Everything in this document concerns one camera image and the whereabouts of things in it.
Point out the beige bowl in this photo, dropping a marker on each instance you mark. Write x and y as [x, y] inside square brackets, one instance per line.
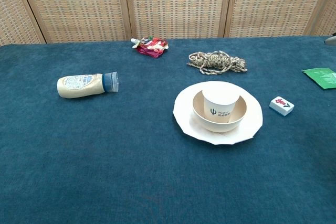
[218, 127]

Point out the red spout drink pouch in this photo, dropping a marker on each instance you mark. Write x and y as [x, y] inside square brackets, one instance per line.
[152, 47]

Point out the small white paper cup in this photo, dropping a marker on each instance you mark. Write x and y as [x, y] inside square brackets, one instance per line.
[220, 103]

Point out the mayonnaise squeeze bottle blue cap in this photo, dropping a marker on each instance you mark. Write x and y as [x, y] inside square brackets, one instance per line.
[78, 86]

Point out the blue felt tablecloth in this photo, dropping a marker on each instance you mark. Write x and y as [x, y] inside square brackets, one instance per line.
[105, 155]

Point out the green foil packet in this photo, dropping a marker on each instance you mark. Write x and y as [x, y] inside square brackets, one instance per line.
[323, 77]

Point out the white mahjong tile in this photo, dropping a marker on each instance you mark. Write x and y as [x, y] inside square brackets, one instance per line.
[281, 106]

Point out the woven folding screen panel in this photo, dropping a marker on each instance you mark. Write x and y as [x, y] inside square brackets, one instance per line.
[13, 11]
[178, 3]
[273, 3]
[78, 6]
[328, 11]

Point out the white plate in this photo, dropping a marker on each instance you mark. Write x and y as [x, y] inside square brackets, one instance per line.
[183, 119]

